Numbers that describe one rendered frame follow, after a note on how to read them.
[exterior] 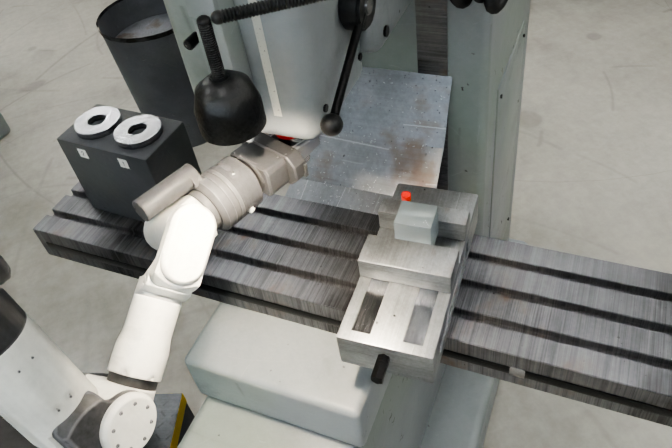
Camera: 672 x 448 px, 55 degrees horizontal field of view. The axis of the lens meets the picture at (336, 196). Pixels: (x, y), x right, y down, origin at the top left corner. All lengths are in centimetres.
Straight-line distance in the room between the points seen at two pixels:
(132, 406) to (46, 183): 254
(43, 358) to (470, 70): 89
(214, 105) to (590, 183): 227
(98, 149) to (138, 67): 169
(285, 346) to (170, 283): 36
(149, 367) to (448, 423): 112
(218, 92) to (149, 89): 235
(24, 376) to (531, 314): 73
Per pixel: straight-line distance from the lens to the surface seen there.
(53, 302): 275
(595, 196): 274
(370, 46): 99
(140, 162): 121
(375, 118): 136
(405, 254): 102
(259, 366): 116
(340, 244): 119
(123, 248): 132
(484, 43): 125
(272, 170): 95
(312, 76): 82
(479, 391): 191
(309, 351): 116
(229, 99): 65
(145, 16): 328
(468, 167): 144
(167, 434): 175
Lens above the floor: 186
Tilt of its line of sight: 43 degrees down
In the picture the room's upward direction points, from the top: 10 degrees counter-clockwise
